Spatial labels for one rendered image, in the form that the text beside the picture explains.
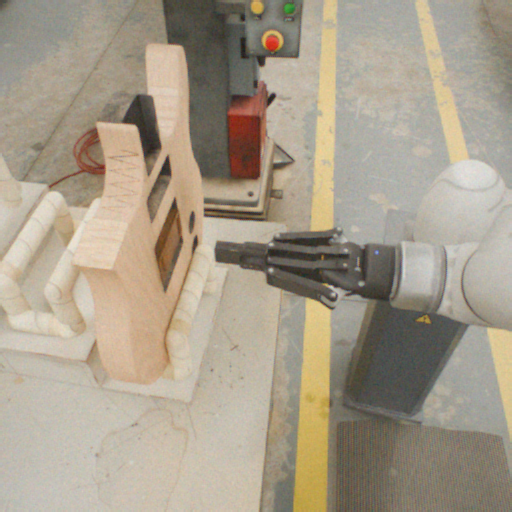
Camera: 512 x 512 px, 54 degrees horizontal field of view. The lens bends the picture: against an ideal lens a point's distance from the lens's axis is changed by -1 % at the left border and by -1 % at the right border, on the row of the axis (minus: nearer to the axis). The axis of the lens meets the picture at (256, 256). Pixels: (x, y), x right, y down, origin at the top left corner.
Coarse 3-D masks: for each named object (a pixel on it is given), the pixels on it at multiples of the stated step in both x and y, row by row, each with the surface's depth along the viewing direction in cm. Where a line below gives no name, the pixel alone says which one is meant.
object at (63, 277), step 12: (96, 204) 77; (84, 216) 76; (84, 228) 74; (72, 240) 73; (72, 252) 71; (60, 264) 70; (60, 276) 68; (72, 276) 69; (48, 288) 67; (60, 288) 67
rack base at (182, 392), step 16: (224, 272) 93; (208, 304) 88; (208, 320) 86; (192, 336) 84; (208, 336) 84; (192, 352) 82; (112, 384) 78; (128, 384) 78; (160, 384) 78; (176, 384) 78; (192, 384) 78; (160, 400) 78; (176, 400) 77; (192, 400) 77
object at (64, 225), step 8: (64, 200) 81; (64, 208) 81; (64, 216) 81; (56, 224) 82; (64, 224) 82; (72, 224) 84; (56, 232) 85; (64, 232) 84; (72, 232) 85; (64, 240) 85
